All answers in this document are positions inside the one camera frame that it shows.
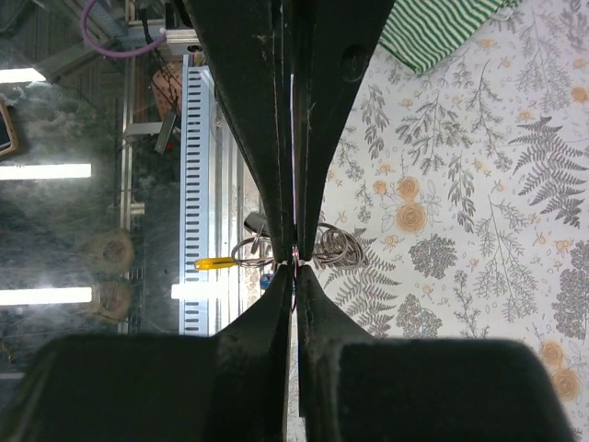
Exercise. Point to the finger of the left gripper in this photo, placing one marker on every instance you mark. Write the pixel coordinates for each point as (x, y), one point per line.
(333, 45)
(245, 46)

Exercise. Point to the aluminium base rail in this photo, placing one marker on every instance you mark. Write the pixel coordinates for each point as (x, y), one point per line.
(185, 193)

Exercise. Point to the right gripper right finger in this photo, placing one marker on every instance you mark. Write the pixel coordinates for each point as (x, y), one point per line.
(356, 387)

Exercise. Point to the blue key tag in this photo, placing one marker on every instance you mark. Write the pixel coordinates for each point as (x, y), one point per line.
(265, 280)

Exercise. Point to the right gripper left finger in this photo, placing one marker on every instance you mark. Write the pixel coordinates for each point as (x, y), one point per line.
(155, 387)

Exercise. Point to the yellow key tag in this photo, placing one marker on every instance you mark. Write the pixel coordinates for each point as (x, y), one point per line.
(209, 264)

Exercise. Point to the green striped cloth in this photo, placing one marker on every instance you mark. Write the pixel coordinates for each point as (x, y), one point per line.
(421, 34)

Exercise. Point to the floral table mat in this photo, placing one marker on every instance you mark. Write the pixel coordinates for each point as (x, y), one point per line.
(467, 186)

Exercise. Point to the black key tag with key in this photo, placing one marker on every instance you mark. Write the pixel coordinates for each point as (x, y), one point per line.
(256, 223)

